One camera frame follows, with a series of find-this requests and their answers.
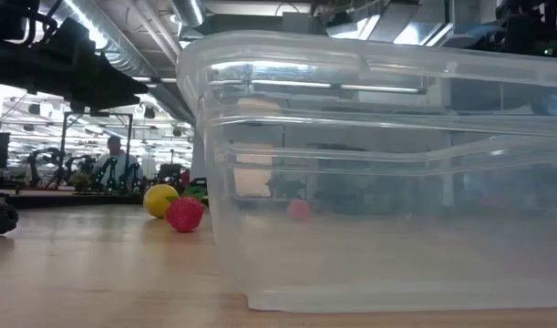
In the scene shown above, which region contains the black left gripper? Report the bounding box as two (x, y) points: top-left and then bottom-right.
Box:
(47, 17), (150, 113)

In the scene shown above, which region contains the pink ball fruit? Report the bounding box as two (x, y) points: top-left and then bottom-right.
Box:
(285, 198), (312, 222)

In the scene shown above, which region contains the black table frame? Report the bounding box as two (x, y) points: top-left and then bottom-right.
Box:
(0, 190), (145, 210)

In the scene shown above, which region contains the small green background plant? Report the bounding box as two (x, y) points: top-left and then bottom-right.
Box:
(67, 170), (92, 192)

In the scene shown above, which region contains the green plastic background object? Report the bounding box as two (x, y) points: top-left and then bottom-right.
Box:
(181, 178), (210, 206)

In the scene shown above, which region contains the black bumpy blackberry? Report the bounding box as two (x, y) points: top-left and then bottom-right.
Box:
(0, 201), (20, 237)

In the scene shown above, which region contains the yellow lemon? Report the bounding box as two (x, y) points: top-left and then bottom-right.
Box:
(142, 183), (181, 220)

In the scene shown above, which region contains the clear plastic tupperware container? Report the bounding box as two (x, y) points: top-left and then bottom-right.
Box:
(175, 29), (557, 314)

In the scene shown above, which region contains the black background stand frame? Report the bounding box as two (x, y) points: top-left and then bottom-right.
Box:
(58, 111), (134, 190)

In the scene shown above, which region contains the large red strawberry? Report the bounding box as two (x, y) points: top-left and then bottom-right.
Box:
(164, 195), (205, 234)

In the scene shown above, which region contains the person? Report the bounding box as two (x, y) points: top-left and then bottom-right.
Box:
(91, 135), (143, 190)

